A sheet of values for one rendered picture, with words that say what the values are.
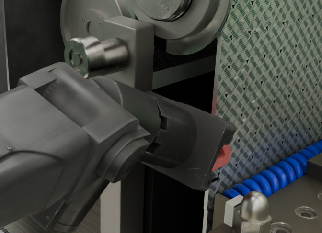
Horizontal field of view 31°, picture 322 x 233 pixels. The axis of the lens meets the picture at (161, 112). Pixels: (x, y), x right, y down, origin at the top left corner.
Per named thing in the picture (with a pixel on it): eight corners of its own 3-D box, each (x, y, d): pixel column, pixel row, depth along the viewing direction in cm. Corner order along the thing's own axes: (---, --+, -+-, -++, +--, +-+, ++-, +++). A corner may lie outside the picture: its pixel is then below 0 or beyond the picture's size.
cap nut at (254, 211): (224, 232, 55) (228, 191, 53) (247, 217, 57) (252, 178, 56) (255, 249, 53) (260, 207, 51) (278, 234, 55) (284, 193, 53)
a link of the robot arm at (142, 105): (125, 97, 42) (86, 58, 45) (73, 171, 43) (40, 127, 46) (179, 119, 47) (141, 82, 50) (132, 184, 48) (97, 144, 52)
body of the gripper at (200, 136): (210, 194, 51) (160, 182, 45) (132, 154, 57) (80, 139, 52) (238, 127, 51) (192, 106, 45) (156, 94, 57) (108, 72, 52)
